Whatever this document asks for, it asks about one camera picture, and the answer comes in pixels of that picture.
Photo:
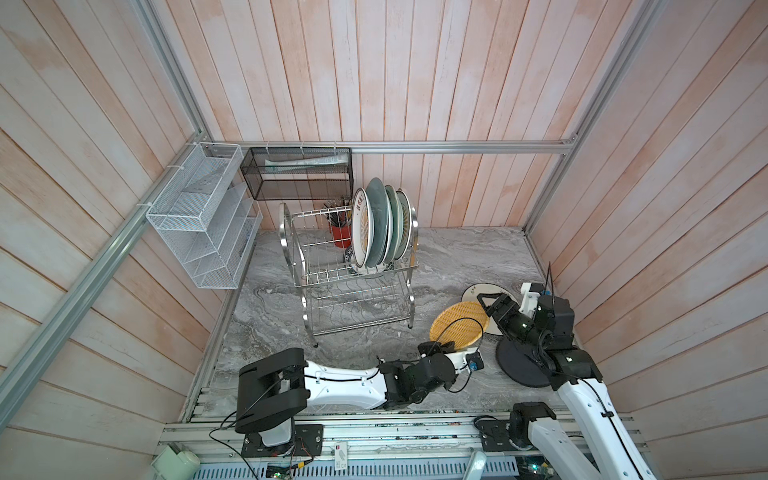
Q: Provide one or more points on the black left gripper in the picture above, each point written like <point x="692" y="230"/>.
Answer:
<point x="426" y="348"/>

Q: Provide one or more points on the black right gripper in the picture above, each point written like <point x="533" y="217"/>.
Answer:
<point x="511" y="308"/>

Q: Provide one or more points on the yellow woven coaster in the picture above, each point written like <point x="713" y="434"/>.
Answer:
<point x="462" y="324"/>

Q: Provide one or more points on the black round plate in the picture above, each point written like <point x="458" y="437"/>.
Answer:
<point x="516" y="360"/>

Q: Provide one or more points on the stainless steel dish rack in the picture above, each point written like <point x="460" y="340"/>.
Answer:
<point x="336" y="295"/>

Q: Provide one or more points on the orange sunburst plate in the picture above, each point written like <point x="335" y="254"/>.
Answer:
<point x="362" y="227"/>
<point x="414" y="229"/>

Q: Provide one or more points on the white green clover plate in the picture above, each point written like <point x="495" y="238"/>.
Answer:
<point x="396" y="226"/>

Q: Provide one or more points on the large teal plate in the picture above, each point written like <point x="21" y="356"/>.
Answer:
<point x="380" y="207"/>

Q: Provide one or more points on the light blue flower plate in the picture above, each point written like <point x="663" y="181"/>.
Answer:
<point x="406" y="224"/>

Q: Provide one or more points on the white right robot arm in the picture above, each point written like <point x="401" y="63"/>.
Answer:
<point x="575" y="378"/>

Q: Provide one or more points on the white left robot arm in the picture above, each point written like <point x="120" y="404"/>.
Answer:
<point x="273" y="390"/>

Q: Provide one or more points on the green rim lettered plate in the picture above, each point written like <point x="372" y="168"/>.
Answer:
<point x="360" y="267"/>

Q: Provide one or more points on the red pen holder cup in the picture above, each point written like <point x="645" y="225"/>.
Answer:
<point x="341" y="235"/>

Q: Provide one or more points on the bundle of pens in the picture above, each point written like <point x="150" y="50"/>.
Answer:
<point x="338" y="213"/>

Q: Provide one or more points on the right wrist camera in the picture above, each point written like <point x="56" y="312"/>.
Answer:
<point x="530" y="293"/>

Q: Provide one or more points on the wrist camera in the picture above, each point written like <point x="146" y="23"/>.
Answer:
<point x="473" y="361"/>
<point x="530" y="293"/>

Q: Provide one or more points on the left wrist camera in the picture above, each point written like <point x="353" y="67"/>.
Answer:
<point x="473" y="361"/>

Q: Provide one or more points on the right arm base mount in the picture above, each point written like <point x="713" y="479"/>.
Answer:
<point x="495" y="437"/>

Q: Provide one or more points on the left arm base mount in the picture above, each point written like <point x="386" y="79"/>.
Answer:
<point x="285" y="439"/>

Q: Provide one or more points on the black mesh wall basket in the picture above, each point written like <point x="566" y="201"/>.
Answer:
<point x="298" y="173"/>

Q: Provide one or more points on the aluminium front rail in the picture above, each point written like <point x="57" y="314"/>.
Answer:
<point x="436" y="445"/>

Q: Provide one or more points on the white wire mesh shelf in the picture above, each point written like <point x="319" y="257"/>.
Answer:
<point x="206" y="218"/>

